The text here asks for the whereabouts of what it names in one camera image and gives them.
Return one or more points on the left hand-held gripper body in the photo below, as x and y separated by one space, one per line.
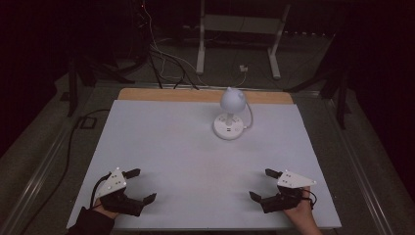
112 184

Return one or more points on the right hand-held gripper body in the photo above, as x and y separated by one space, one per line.
293 180

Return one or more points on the white desk lamp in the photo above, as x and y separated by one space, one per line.
232 101

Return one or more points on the person's left hand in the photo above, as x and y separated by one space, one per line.
107 213

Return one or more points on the person's right hand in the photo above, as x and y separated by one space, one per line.
301 213

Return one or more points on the white table cover sheet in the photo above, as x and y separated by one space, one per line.
179 156

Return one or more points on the black stand legs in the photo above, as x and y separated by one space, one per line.
341 104
72 94

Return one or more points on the white plug adapter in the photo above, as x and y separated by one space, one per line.
243 68

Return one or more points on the white metal stand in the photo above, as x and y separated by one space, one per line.
200 49

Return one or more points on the metal floor rail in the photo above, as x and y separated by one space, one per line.
359 173
32 182

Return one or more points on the black square floor frame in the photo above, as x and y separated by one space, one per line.
81 125

